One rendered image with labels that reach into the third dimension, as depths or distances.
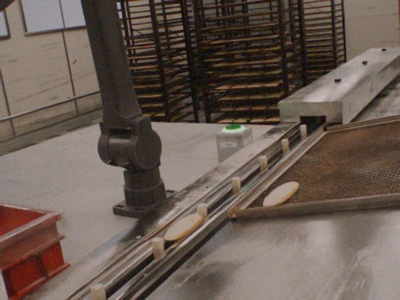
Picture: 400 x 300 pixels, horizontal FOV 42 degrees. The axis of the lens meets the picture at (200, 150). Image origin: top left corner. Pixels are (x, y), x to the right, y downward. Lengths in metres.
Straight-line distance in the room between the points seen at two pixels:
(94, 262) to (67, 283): 0.06
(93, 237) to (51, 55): 5.97
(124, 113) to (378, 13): 7.19
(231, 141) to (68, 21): 5.98
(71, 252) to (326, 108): 0.80
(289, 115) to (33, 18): 5.49
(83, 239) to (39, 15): 5.93
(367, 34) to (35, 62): 4.62
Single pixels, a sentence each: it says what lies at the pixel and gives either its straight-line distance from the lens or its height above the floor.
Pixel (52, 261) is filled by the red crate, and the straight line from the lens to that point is 0.85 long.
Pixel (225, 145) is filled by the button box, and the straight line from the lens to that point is 1.28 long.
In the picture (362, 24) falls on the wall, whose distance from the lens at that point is 8.09.
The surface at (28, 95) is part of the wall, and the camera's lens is 6.57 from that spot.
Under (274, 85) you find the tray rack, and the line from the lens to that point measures 3.38.
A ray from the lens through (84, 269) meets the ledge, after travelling 0.77.
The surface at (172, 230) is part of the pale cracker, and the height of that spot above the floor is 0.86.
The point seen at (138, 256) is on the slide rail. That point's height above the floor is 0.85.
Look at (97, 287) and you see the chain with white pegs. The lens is 0.69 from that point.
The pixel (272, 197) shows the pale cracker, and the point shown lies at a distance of 0.80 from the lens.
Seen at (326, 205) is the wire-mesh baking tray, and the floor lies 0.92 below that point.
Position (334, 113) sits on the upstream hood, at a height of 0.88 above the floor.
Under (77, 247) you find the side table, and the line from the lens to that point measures 0.95.
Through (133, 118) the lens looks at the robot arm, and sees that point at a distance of 0.99.
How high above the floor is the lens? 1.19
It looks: 15 degrees down
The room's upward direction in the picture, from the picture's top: 7 degrees counter-clockwise
